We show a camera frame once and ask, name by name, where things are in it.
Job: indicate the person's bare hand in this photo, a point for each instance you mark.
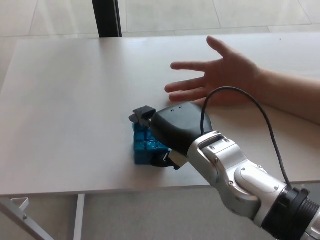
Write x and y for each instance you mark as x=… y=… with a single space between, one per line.
x=232 y=75

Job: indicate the robot right black hand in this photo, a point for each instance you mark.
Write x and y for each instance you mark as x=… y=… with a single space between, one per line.
x=180 y=125

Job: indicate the blue foil-wrapped cube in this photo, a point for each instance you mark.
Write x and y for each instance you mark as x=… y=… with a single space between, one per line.
x=142 y=146

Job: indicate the robot right silver arm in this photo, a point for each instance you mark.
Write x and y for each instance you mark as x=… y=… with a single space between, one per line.
x=240 y=180

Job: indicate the person's bare forearm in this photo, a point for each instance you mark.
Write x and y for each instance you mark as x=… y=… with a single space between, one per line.
x=295 y=95

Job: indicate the black vertical pillar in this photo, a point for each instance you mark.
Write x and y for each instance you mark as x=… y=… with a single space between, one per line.
x=107 y=18

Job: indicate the white table leg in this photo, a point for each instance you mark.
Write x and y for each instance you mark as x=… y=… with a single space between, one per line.
x=79 y=217

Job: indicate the grey diagonal table brace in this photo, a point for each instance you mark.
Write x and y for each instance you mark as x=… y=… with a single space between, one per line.
x=22 y=221

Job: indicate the white metal hook bracket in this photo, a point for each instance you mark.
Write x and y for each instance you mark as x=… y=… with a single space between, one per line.
x=23 y=202

